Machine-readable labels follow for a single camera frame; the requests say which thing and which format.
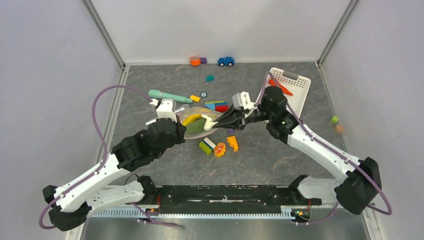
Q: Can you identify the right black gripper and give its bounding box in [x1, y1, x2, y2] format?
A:
[211, 103, 273, 131]

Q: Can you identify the white toy mushroom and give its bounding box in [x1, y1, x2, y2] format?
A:
[202, 115, 216, 131]

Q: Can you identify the yellow toy banana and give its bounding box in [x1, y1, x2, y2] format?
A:
[181, 113, 202, 126]

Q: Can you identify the clear polka dot zip bag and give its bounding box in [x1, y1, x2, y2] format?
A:
[175, 104, 222, 140]

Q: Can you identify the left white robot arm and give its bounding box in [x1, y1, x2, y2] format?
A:
[42, 118, 187, 232]

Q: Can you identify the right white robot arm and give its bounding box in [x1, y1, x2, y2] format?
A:
[203, 86, 382, 215]

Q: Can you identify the blue red green brick stack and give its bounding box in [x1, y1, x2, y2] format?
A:
[204, 100, 229, 113]

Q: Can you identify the orange stepped brick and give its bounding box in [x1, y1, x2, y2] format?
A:
[226, 136, 239, 152]

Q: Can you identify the silver toy microphone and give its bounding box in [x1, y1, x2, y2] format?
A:
[145, 103, 191, 126]

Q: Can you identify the orange round toy slice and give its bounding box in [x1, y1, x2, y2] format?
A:
[213, 142, 226, 158]

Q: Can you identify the green white blue brick stack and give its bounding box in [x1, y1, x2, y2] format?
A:
[198, 137, 216, 155]

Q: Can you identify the mint green toy microphone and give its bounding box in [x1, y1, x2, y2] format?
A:
[148, 89, 193, 104]

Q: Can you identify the small round teal gear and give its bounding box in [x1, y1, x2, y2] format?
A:
[200, 91, 208, 98]

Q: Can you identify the yellow small brick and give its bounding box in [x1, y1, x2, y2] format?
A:
[190, 95, 201, 103]

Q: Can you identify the teal small block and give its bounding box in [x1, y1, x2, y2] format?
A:
[205, 75, 215, 82]

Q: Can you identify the red toy chili pepper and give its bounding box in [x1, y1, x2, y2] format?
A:
[268, 78, 293, 96]

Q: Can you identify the blue toy car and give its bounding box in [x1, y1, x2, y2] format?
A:
[217, 56, 235, 67]

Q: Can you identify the orange and purple block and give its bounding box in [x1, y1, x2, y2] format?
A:
[189, 56, 208, 67]

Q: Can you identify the white perforated plastic basket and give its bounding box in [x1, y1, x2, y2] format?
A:
[256, 67, 311, 117]

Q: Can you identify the small green cube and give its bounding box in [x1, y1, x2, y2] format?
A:
[330, 115, 339, 125]

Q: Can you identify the tan wooden cube right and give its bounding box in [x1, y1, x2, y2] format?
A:
[333, 124, 345, 134]

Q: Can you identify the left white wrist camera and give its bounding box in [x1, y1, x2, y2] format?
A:
[149, 98, 177, 123]

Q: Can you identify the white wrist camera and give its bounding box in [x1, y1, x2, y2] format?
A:
[149, 98, 177, 123]
[232, 91, 255, 111]

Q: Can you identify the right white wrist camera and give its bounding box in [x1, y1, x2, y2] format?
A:
[232, 91, 255, 111]

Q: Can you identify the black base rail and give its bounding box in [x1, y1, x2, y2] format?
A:
[137, 185, 323, 215]

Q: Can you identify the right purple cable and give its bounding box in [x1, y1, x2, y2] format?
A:
[253, 71, 393, 226]

